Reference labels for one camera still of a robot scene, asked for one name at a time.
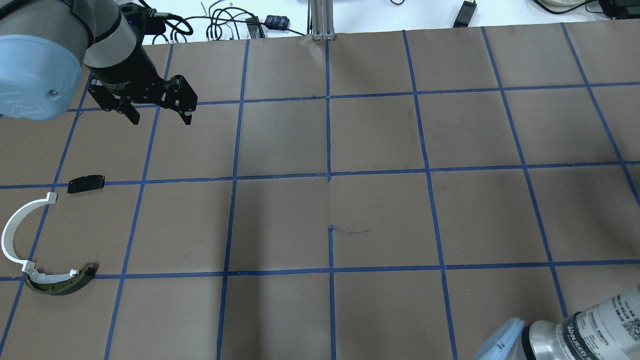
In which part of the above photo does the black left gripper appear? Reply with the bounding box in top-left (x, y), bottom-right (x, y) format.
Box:
top-left (88, 47), bottom-right (198, 126)

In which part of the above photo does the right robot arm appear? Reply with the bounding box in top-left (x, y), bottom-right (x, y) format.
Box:
top-left (473, 285), bottom-right (640, 360)

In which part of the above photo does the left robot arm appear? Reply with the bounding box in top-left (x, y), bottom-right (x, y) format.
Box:
top-left (0, 0), bottom-right (198, 125)

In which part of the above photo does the small black flat part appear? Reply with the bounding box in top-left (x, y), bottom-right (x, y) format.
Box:
top-left (67, 174), bottom-right (106, 194)

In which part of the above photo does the white curved plastic arc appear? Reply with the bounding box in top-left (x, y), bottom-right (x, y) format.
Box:
top-left (1, 192), bottom-right (81, 285)

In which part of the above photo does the dark green curved brake shoe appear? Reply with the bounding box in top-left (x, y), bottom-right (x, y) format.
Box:
top-left (25, 262), bottom-right (99, 296)

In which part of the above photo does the black power adapter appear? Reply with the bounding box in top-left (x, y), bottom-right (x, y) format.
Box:
top-left (452, 0), bottom-right (477, 28)

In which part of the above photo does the aluminium frame post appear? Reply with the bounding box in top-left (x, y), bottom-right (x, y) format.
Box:
top-left (307, 0), bottom-right (336, 41)

